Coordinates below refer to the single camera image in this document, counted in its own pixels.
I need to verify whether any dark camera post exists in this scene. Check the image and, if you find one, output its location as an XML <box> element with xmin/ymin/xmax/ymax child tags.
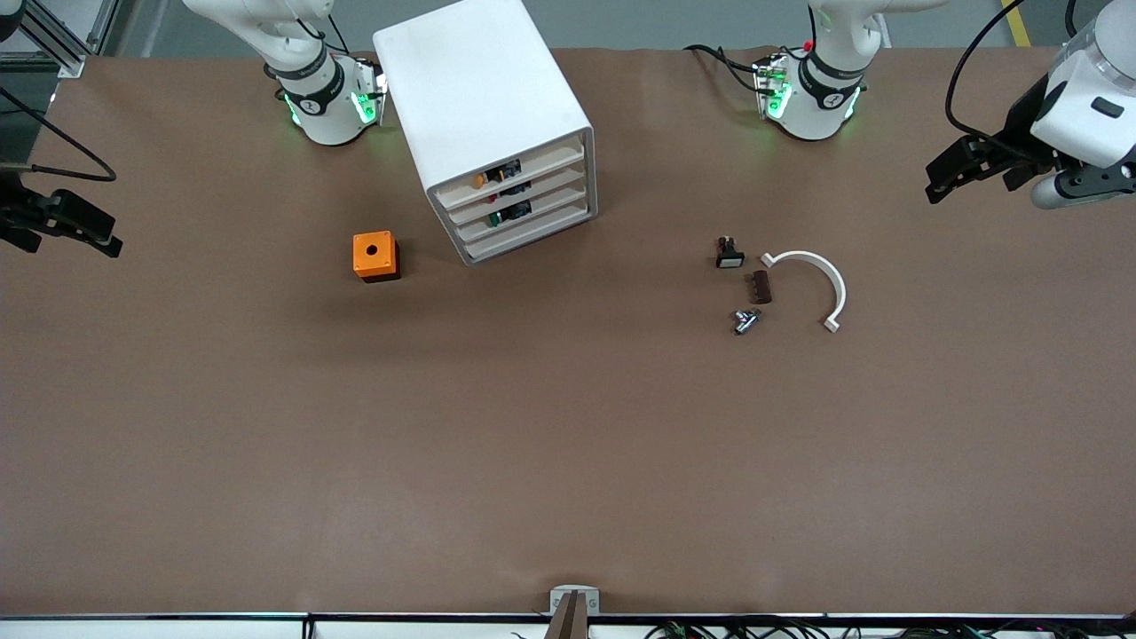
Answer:
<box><xmin>543</xmin><ymin>591</ymin><xmax>590</xmax><ymax>639</ymax></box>

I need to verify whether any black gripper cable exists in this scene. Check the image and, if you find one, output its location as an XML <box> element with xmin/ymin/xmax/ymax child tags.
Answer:
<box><xmin>0</xmin><ymin>84</ymin><xmax>119</xmax><ymax>183</ymax></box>
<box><xmin>944</xmin><ymin>0</ymin><xmax>1030</xmax><ymax>145</ymax></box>

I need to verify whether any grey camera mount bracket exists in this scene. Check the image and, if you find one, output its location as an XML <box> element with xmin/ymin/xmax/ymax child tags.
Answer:
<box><xmin>549</xmin><ymin>585</ymin><xmax>601</xmax><ymax>616</ymax></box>

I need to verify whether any white table edge rail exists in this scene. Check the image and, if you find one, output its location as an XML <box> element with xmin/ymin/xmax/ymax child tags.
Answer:
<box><xmin>0</xmin><ymin>611</ymin><xmax>1136</xmax><ymax>639</ymax></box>

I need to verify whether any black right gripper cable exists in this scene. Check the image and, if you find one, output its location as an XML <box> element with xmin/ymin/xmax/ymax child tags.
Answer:
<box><xmin>0</xmin><ymin>84</ymin><xmax>119</xmax><ymax>183</ymax></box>

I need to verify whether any orange button enclosure box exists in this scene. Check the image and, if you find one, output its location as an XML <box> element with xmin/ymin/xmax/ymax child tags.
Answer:
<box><xmin>352</xmin><ymin>231</ymin><xmax>401</xmax><ymax>283</ymax></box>

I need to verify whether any black arm base cable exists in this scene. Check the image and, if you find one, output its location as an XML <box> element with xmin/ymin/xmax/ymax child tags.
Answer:
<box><xmin>683</xmin><ymin>44</ymin><xmax>766</xmax><ymax>94</ymax></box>

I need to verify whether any white curved arc bracket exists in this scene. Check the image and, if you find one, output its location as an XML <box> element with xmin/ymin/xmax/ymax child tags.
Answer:
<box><xmin>761</xmin><ymin>250</ymin><xmax>848</xmax><ymax>334</ymax></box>

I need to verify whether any aluminium frame profile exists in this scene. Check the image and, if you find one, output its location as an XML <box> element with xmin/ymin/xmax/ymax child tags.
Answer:
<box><xmin>18</xmin><ymin>0</ymin><xmax>121</xmax><ymax>79</ymax></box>

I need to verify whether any brown table cover mat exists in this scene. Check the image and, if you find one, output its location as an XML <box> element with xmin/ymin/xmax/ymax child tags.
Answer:
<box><xmin>0</xmin><ymin>44</ymin><xmax>1136</xmax><ymax>619</ymax></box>

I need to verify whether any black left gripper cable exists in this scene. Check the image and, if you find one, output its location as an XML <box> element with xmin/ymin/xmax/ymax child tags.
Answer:
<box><xmin>944</xmin><ymin>0</ymin><xmax>1030</xmax><ymax>145</ymax></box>

